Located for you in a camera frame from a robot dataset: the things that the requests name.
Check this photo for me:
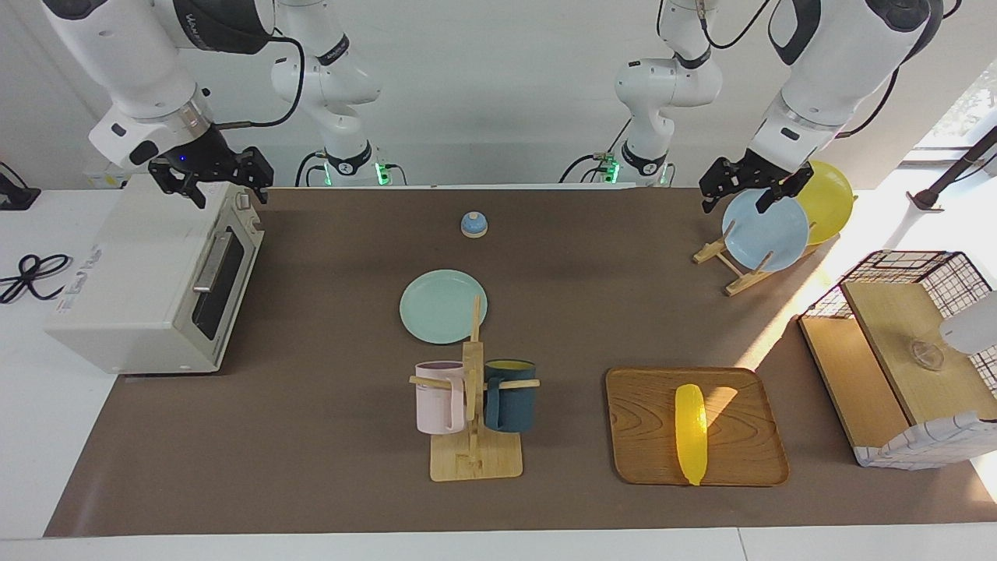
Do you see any small clear glass piece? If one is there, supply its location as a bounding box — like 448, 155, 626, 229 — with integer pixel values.
907, 339, 946, 371

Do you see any wooden mug rack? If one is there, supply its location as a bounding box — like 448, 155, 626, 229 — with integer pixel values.
409, 295, 541, 482

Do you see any black wire basket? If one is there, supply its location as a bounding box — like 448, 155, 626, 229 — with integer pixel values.
798, 250, 997, 375

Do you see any coiled black cable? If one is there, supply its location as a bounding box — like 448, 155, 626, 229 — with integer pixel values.
0, 253, 72, 305

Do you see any yellow corn cob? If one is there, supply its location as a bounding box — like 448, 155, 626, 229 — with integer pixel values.
675, 383, 708, 486

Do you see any light blue plate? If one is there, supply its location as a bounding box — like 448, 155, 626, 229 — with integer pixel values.
722, 189, 811, 273

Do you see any white toaster oven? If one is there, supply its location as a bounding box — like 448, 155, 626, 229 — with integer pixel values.
43, 174, 266, 375

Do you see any white power strip box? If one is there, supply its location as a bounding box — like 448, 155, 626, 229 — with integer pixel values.
82, 164, 137, 190

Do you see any white cylindrical object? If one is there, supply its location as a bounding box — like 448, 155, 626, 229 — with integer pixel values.
939, 290, 997, 355

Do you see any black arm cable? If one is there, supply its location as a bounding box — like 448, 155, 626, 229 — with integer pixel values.
833, 66, 900, 139
214, 35, 305, 129

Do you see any pink mug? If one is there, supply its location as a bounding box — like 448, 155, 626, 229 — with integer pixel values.
414, 361, 468, 435

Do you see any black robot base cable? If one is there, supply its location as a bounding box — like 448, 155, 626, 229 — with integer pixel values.
294, 152, 328, 188
559, 153, 616, 185

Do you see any brown table mat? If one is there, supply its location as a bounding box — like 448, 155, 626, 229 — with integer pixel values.
44, 187, 997, 537

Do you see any black clamp mount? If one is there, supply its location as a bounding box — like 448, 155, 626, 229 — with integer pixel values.
0, 161, 41, 211

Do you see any dark teal mug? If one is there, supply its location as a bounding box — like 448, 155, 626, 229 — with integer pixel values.
483, 359, 537, 434

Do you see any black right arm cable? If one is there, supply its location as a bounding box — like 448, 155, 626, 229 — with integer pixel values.
214, 35, 305, 129

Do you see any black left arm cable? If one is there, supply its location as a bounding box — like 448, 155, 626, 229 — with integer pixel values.
833, 66, 900, 139

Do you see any wooden plate rack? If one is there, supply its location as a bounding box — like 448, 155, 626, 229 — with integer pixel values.
693, 222, 819, 297

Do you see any white checked cloth liner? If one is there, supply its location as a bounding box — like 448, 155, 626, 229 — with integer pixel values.
853, 411, 997, 470

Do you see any narrow light wooden board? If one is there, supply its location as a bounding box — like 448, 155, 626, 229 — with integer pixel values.
800, 316, 911, 449

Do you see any wide light wooden board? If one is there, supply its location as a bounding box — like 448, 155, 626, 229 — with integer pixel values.
841, 279, 997, 425

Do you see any brown wooden tray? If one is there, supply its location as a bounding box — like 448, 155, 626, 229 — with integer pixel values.
605, 367, 790, 487

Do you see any pale green plate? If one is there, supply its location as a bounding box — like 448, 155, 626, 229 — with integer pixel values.
400, 270, 488, 344

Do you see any yellow plate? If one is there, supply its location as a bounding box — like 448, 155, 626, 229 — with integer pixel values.
791, 161, 855, 246

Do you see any black stand pole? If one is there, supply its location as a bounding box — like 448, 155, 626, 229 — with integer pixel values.
907, 125, 997, 211

